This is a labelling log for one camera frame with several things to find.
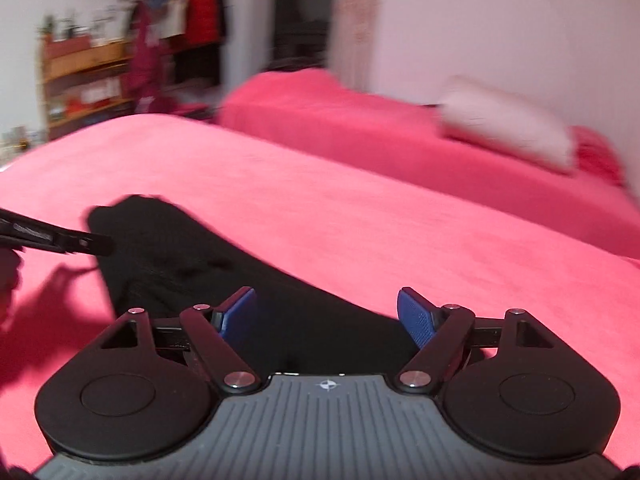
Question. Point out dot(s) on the folded pink blanket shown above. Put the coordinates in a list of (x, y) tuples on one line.
[(597, 157)]

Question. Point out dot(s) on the hanging cream garment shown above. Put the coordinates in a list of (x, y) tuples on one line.
[(175, 10)]

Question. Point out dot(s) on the pale pink curtain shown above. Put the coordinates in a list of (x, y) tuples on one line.
[(357, 20)]

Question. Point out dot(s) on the hanging red jacket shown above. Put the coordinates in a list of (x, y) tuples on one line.
[(202, 7)]

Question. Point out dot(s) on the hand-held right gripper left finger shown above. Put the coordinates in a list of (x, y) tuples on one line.
[(240, 312)]

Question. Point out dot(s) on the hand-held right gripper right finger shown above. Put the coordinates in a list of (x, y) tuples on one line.
[(417, 320)]

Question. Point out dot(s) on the cream folded pillow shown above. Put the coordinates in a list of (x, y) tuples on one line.
[(505, 125)]

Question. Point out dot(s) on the hanging maroon garment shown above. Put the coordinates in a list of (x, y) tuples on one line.
[(147, 55)]

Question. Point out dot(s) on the narrow pink covered bed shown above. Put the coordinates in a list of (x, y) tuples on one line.
[(380, 130)]

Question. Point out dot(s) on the wooden shelf unit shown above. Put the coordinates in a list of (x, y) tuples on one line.
[(85, 82)]

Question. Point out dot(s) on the large pink covered bed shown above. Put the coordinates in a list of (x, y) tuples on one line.
[(350, 220)]

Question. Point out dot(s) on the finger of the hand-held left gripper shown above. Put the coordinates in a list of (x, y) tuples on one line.
[(55, 237)]

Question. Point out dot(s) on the black pants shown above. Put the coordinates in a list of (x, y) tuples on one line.
[(280, 310)]

